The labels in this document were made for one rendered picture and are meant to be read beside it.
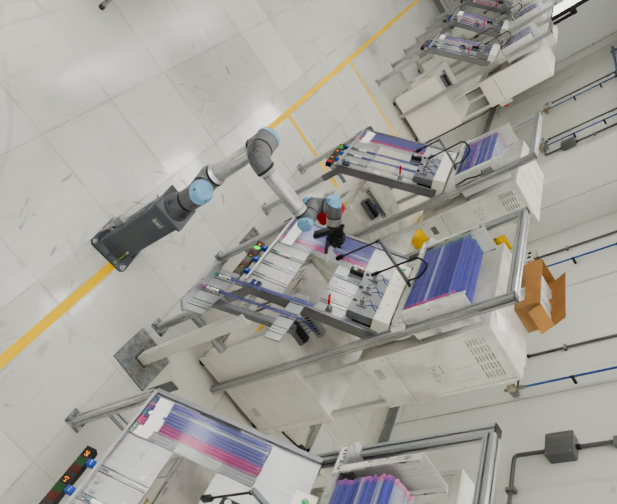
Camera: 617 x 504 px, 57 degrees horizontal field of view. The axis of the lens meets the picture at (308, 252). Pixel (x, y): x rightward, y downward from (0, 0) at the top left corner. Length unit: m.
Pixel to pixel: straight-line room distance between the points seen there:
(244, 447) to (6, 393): 1.18
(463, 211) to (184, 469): 2.43
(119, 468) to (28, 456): 0.77
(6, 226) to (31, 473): 1.16
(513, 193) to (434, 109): 3.48
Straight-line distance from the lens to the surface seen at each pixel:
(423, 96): 7.18
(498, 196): 3.89
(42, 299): 3.10
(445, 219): 4.02
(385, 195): 4.68
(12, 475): 2.91
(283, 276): 2.97
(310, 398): 3.25
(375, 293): 2.91
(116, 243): 3.29
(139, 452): 2.27
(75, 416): 3.03
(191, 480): 2.60
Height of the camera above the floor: 2.67
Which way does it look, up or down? 35 degrees down
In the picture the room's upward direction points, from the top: 66 degrees clockwise
